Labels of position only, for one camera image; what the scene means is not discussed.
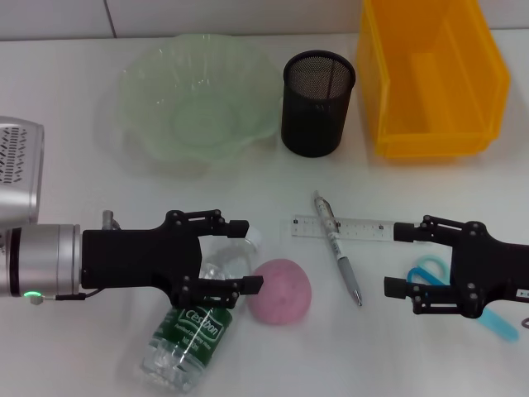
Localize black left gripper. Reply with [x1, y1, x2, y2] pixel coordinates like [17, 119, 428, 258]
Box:
[81, 208, 265, 310]

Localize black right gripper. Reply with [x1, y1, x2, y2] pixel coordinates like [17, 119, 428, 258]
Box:
[384, 214, 529, 320]

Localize clear plastic ruler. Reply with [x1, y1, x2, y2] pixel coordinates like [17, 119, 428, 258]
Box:
[291, 213, 398, 244]

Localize pink peach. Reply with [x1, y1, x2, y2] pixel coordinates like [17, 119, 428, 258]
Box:
[246, 258, 312, 326]

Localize clear green-label water bottle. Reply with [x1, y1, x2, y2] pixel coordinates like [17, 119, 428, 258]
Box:
[139, 229, 265, 392]

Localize blue teal scissors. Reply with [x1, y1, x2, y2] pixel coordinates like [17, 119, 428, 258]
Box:
[407, 255, 521, 342]

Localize clear grey ballpoint pen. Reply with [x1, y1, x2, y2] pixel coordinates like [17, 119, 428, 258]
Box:
[312, 189, 364, 308]

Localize green glass fruit plate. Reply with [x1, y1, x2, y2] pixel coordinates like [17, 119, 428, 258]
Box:
[117, 33, 283, 173]

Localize black mesh pen holder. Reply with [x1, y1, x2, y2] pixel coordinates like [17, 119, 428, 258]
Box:
[280, 49, 357, 158]

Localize yellow plastic bin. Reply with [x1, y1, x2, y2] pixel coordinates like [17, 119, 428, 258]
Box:
[355, 0, 512, 160]

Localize left gripper cable with connector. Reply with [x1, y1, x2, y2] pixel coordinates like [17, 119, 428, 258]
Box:
[31, 209, 122, 305]

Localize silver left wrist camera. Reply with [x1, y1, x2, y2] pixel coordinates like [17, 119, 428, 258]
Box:
[0, 117, 45, 224]

